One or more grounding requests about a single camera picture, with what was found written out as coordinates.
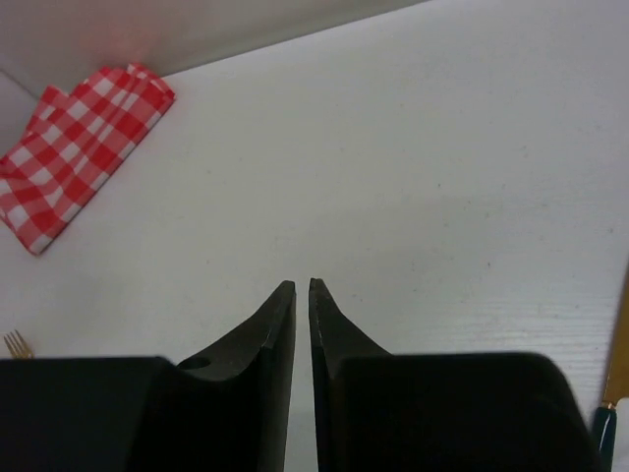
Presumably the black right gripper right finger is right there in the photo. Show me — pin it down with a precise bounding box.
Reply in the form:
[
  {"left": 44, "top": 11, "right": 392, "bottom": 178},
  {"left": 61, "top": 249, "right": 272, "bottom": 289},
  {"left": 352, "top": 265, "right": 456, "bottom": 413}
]
[{"left": 309, "top": 278, "right": 601, "bottom": 471}]

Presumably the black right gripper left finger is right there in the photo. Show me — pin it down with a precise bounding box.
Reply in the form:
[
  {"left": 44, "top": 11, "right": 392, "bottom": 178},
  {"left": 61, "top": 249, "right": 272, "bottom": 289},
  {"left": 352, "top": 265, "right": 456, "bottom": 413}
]
[{"left": 128, "top": 280, "right": 296, "bottom": 471}]

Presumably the gold fork dark handle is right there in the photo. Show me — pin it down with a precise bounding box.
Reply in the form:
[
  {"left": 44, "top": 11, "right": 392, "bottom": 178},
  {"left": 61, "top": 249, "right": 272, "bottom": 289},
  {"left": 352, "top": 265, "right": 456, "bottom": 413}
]
[{"left": 3, "top": 330, "right": 34, "bottom": 359}]

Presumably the gold knife green handle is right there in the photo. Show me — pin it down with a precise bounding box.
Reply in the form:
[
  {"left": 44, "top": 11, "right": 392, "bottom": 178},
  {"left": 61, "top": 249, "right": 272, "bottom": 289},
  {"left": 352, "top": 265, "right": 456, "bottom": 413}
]
[{"left": 592, "top": 272, "right": 628, "bottom": 471}]

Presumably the red white checkered cloth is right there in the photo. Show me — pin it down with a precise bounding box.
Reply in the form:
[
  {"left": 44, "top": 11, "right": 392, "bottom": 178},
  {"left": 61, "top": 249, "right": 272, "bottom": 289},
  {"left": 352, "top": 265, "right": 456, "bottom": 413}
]
[{"left": 1, "top": 64, "right": 176, "bottom": 256}]

